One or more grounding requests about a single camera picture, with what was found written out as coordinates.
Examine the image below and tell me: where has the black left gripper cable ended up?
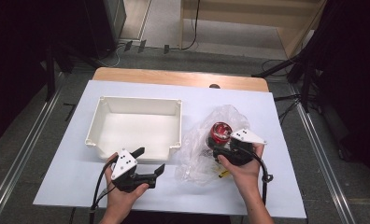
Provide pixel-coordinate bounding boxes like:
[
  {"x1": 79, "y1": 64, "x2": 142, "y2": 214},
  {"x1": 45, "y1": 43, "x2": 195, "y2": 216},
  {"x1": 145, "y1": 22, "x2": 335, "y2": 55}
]
[{"x1": 89, "y1": 159, "x2": 118, "y2": 224}]

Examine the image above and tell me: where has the metal floor rail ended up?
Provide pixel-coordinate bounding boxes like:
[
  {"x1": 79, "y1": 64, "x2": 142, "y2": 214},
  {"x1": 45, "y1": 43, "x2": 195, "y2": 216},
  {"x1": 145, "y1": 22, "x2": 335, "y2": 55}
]
[
  {"x1": 0, "y1": 73, "x2": 66, "y2": 224},
  {"x1": 289, "y1": 83, "x2": 359, "y2": 224}
]

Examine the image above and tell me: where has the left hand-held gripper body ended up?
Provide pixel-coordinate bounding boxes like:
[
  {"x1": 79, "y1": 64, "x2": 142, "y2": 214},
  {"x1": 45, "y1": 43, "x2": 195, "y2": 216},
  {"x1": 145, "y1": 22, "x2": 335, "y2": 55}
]
[{"x1": 110, "y1": 147, "x2": 158, "y2": 193}]

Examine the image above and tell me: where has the white board sheet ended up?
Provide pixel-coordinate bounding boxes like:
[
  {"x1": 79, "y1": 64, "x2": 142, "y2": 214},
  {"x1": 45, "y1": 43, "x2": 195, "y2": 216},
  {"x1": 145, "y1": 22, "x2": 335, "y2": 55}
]
[{"x1": 33, "y1": 79, "x2": 308, "y2": 219}]

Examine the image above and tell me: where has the white plastic bin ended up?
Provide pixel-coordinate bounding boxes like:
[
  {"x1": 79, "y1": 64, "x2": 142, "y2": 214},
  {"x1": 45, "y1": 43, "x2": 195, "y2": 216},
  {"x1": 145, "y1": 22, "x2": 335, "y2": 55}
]
[{"x1": 85, "y1": 95, "x2": 183, "y2": 162}]

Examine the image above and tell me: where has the light wooden furniture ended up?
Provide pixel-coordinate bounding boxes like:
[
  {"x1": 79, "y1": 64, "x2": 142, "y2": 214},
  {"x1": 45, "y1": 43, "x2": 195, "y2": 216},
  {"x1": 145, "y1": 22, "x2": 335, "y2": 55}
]
[{"x1": 178, "y1": 0, "x2": 328, "y2": 61}]

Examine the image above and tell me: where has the red can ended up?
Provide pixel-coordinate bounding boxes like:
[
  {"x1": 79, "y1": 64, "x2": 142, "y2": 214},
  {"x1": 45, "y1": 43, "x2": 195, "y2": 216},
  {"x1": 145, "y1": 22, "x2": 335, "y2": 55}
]
[{"x1": 209, "y1": 121, "x2": 234, "y2": 145}]

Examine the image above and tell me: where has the person's right hand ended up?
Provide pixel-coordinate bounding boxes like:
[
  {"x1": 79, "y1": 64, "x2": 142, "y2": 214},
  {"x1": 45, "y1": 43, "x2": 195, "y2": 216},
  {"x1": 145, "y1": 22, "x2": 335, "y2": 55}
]
[{"x1": 217, "y1": 143, "x2": 265, "y2": 196}]

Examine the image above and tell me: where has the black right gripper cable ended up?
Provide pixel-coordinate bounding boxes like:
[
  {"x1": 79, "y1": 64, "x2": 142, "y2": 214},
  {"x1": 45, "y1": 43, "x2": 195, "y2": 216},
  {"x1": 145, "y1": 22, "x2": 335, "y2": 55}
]
[{"x1": 235, "y1": 145, "x2": 275, "y2": 207}]

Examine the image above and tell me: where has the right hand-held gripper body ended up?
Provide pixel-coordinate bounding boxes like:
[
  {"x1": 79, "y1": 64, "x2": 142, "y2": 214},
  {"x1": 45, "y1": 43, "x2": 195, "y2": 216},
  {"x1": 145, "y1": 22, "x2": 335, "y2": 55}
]
[{"x1": 212, "y1": 128, "x2": 267, "y2": 167}]

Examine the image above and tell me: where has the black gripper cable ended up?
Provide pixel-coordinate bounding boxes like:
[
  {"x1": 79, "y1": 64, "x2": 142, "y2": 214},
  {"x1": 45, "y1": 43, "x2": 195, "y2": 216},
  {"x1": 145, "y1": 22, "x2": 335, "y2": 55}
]
[
  {"x1": 89, "y1": 159, "x2": 118, "y2": 224},
  {"x1": 235, "y1": 145, "x2": 275, "y2": 207}
]

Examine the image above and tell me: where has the black hanging cable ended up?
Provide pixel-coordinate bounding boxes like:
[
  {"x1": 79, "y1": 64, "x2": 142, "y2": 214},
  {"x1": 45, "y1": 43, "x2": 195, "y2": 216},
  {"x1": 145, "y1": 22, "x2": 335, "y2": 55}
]
[{"x1": 169, "y1": 0, "x2": 202, "y2": 51}]

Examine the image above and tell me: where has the person's left hand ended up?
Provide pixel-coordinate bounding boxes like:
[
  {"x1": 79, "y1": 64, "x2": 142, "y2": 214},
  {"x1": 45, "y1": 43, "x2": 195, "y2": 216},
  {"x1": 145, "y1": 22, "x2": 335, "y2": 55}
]
[{"x1": 104, "y1": 151, "x2": 150, "y2": 213}]

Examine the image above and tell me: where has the wooden table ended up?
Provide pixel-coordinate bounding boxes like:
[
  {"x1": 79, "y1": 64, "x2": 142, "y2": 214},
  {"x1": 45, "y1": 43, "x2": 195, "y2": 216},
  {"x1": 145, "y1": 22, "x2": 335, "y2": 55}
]
[{"x1": 92, "y1": 66, "x2": 270, "y2": 93}]

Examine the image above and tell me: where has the dark cabinet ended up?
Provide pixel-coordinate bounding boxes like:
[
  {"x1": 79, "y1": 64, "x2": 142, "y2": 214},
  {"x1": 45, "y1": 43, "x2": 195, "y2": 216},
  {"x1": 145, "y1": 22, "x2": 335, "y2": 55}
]
[{"x1": 81, "y1": 0, "x2": 127, "y2": 60}]

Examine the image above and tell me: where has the black tripod stand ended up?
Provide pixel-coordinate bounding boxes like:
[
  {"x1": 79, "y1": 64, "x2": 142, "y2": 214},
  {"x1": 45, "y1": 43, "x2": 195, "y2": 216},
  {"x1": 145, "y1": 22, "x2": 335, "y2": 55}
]
[{"x1": 251, "y1": 31, "x2": 327, "y2": 114}]

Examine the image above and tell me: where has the clear plastic bag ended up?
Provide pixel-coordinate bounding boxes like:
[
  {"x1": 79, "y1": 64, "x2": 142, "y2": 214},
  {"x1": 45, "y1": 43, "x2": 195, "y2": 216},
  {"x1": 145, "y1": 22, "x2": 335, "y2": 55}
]
[{"x1": 174, "y1": 104, "x2": 252, "y2": 185}]

